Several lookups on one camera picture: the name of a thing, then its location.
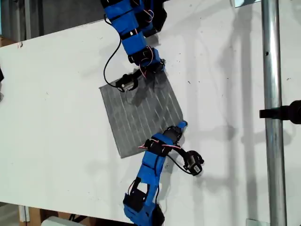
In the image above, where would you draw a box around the grey striped towel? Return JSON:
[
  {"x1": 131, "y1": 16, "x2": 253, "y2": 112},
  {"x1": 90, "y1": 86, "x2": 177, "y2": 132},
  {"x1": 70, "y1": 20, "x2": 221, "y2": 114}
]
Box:
[{"x1": 98, "y1": 70, "x2": 185, "y2": 159}]

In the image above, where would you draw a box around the white box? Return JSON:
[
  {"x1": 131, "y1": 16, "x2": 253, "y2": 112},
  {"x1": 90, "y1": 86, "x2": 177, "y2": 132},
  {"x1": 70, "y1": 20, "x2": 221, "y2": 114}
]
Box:
[{"x1": 41, "y1": 216, "x2": 79, "y2": 226}]

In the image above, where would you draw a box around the black camera box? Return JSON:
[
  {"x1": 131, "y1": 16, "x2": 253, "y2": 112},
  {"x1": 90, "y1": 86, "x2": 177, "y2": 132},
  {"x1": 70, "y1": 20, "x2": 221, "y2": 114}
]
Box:
[
  {"x1": 182, "y1": 150, "x2": 205, "y2": 177},
  {"x1": 115, "y1": 73, "x2": 139, "y2": 93}
]

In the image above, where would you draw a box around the black camera cable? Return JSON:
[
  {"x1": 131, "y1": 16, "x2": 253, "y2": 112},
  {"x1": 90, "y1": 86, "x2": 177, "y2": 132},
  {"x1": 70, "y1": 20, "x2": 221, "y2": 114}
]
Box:
[
  {"x1": 103, "y1": 14, "x2": 123, "y2": 88},
  {"x1": 167, "y1": 154, "x2": 195, "y2": 176}
]

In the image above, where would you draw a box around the steel post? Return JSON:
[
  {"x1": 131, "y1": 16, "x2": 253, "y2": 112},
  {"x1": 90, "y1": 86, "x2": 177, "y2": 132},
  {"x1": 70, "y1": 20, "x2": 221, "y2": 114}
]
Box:
[{"x1": 260, "y1": 0, "x2": 288, "y2": 226}]

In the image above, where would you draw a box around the black camera stalk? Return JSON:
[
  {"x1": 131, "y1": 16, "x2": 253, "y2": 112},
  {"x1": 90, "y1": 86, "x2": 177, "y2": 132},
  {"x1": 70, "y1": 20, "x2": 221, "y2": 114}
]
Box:
[
  {"x1": 173, "y1": 145, "x2": 190, "y2": 162},
  {"x1": 131, "y1": 68, "x2": 144, "y2": 82}
]

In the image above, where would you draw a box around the white table leg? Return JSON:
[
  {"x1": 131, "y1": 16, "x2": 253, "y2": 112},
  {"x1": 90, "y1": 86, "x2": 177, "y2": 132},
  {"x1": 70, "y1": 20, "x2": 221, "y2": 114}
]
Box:
[{"x1": 18, "y1": 204, "x2": 31, "y2": 223}]

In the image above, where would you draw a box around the black clamp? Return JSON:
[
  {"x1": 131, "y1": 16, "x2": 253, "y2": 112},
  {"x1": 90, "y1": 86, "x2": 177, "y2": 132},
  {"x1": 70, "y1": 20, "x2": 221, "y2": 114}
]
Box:
[{"x1": 259, "y1": 99, "x2": 301, "y2": 125}]

